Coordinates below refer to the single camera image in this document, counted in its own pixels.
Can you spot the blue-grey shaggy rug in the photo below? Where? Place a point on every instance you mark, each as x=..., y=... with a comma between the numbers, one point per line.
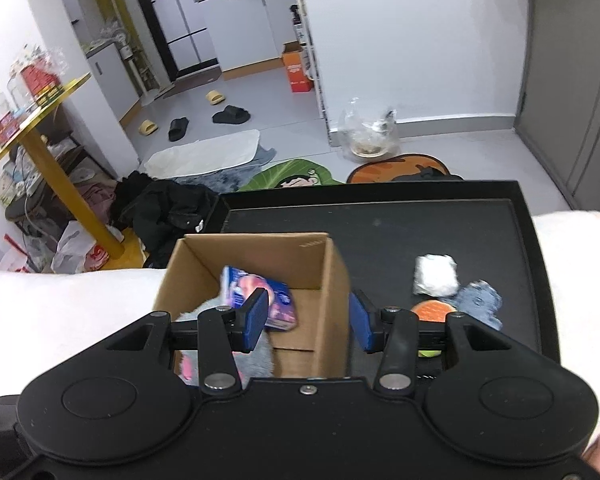
x=215, y=180

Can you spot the clear plastic bag with bowl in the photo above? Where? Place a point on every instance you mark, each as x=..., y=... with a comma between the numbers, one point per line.
x=367, y=135

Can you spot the black slipper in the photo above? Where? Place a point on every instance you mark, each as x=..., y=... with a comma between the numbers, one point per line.
x=231, y=115
x=178, y=129

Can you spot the burger plush toy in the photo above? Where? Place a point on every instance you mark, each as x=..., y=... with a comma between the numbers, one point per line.
x=430, y=311

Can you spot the yellow-green ball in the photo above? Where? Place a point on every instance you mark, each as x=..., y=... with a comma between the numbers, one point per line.
x=430, y=353

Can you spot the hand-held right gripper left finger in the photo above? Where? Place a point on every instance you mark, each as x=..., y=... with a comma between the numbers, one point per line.
x=257, y=321

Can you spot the white red plastic bag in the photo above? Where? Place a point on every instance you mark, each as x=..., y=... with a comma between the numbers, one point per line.
x=77, y=252

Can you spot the yellow slipper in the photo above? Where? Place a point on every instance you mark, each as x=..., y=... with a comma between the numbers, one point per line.
x=148, y=127
x=214, y=97

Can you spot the black spray bottle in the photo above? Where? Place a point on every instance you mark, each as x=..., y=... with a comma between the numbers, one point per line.
x=295, y=22

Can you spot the grey door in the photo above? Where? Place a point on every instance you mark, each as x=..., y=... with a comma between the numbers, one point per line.
x=570, y=85

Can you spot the white standing fan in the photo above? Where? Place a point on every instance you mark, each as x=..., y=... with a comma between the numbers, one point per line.
x=121, y=39

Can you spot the black cloth item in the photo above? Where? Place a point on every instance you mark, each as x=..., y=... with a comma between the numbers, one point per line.
x=425, y=174

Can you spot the blue-grey fuzzy cloth toy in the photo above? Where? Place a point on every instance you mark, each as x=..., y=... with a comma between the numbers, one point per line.
x=480, y=301

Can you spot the white floor mat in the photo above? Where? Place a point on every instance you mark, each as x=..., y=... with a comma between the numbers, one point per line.
x=205, y=152

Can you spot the white tissue packet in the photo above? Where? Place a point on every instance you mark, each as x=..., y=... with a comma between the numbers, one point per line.
x=435, y=275

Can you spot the green leaf floor mat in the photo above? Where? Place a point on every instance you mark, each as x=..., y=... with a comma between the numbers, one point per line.
x=275, y=175

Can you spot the red box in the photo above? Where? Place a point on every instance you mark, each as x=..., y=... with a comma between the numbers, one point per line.
x=36, y=80

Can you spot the dark door mat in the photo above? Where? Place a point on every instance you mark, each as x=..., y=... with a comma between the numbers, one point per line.
x=195, y=82

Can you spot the small pink box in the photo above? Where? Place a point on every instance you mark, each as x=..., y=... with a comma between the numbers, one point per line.
x=7, y=124

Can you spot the black framed glass door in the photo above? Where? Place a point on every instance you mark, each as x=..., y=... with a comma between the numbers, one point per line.
x=180, y=15

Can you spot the orange floor mat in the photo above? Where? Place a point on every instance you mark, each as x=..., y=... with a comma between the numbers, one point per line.
x=375, y=172

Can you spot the grey pink fluffy paw toy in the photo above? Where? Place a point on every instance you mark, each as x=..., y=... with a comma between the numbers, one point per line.
x=260, y=360

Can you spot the small white cabinet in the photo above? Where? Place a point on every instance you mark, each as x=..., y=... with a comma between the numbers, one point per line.
x=107, y=77

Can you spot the pink clothes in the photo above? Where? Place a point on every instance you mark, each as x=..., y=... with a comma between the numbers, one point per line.
x=97, y=200

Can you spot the orange cardboard box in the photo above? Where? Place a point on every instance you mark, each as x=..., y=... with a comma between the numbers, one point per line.
x=297, y=72

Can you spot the black tray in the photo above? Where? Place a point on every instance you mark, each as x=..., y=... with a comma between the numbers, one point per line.
x=370, y=230

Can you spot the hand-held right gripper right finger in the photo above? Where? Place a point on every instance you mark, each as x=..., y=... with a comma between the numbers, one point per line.
x=361, y=324

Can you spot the clear plastic jar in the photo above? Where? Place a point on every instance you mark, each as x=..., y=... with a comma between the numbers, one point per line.
x=17, y=87

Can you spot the pile of black clothes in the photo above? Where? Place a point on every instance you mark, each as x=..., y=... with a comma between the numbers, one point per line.
x=170, y=210

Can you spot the yellow round table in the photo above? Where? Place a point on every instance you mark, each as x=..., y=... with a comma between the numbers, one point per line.
x=45, y=160

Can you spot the blue snack packet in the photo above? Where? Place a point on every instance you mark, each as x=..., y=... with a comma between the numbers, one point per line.
x=280, y=305

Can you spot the brown cardboard box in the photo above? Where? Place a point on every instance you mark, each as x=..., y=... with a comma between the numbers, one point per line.
x=325, y=285

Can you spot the white kitchen cabinet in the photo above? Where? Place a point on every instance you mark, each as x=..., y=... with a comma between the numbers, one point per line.
x=240, y=30

